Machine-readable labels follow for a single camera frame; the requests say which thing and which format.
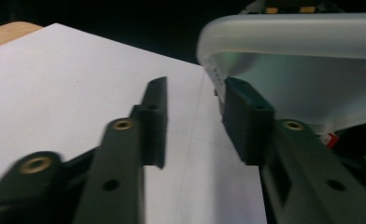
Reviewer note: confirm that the white table mat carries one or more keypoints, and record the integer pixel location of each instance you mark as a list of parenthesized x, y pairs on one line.
[(63, 93)]

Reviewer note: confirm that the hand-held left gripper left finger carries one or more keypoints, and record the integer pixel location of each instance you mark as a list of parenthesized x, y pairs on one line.
[(122, 161)]

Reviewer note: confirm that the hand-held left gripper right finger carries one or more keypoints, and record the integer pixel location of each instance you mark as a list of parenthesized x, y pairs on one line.
[(249, 130)]

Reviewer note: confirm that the white plastic container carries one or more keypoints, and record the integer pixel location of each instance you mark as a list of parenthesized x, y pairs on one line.
[(296, 84)]

